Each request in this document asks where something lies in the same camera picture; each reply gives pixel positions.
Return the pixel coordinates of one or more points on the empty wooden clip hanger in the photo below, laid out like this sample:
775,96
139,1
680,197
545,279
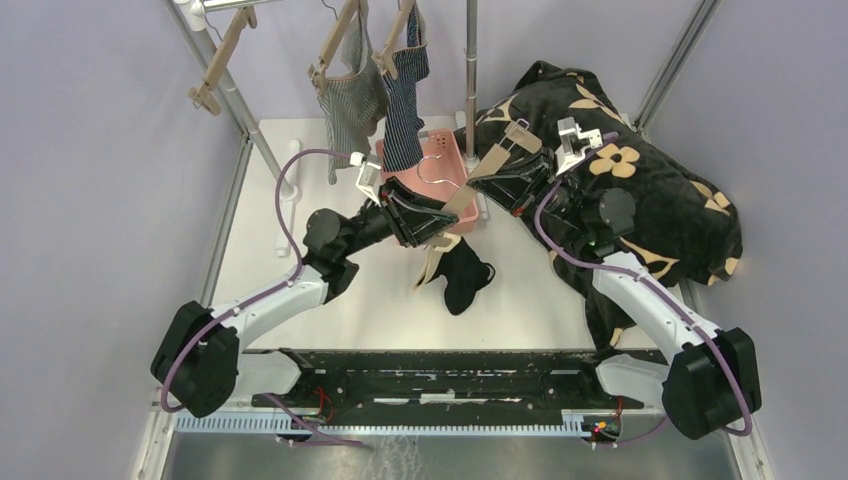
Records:
215,55

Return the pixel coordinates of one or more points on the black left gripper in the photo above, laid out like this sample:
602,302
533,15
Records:
419,217

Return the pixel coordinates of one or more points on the navy striped underwear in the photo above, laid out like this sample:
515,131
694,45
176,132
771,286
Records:
402,148

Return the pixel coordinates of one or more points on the black underwear beige waistband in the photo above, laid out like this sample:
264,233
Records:
465,273

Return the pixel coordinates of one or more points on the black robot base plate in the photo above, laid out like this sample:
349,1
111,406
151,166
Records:
447,388

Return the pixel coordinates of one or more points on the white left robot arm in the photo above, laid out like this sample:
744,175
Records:
198,362

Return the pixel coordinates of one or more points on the right aluminium frame post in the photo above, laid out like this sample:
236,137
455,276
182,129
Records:
693,29

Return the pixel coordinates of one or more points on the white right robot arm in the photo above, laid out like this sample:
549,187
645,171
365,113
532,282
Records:
710,381

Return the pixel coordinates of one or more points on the right metal rack pole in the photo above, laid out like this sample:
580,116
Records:
471,52

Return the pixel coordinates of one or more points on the white slotted cable duct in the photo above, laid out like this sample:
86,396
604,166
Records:
276,422

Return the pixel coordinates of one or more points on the left aluminium frame rail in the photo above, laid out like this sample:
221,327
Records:
225,223

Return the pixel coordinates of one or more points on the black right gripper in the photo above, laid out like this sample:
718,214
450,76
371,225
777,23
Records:
520,184

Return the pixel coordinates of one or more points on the grey striped underwear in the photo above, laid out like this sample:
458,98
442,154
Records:
355,99

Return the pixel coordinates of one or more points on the pink plastic basket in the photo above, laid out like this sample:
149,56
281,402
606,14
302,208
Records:
441,170

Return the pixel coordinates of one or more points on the black floral blanket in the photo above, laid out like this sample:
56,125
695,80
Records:
685,227

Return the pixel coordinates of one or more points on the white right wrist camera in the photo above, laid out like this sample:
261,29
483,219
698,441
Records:
574,144

